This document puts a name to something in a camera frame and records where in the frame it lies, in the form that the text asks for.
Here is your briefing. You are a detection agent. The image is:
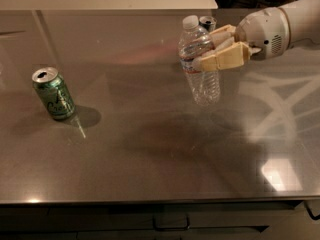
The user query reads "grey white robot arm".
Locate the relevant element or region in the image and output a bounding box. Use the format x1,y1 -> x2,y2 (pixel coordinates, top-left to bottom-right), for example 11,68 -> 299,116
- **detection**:
192,0 -> 320,72

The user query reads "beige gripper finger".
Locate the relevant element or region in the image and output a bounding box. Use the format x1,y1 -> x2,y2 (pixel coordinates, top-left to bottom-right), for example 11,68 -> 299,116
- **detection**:
193,42 -> 261,72
209,24 -> 236,47

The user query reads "green soda can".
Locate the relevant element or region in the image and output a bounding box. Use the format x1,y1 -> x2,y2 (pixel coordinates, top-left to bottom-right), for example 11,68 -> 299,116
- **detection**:
32,67 -> 75,120

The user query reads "dark drawer handle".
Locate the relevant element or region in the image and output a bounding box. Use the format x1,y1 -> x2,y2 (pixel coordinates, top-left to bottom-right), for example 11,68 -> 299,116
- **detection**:
152,216 -> 190,232

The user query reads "dark handle at right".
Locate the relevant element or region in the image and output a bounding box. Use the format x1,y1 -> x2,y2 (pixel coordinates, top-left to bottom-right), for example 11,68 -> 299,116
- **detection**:
304,201 -> 320,221

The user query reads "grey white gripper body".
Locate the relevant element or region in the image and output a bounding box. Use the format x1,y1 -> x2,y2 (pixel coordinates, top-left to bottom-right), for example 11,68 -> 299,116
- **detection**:
235,7 -> 290,60

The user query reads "clear plastic water bottle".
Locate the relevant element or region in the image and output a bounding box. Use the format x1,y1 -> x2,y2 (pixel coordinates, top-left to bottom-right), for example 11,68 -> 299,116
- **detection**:
178,15 -> 220,106

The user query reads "blue silver energy drink can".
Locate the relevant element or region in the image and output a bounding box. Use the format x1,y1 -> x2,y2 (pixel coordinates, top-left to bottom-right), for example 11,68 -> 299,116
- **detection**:
199,16 -> 217,32

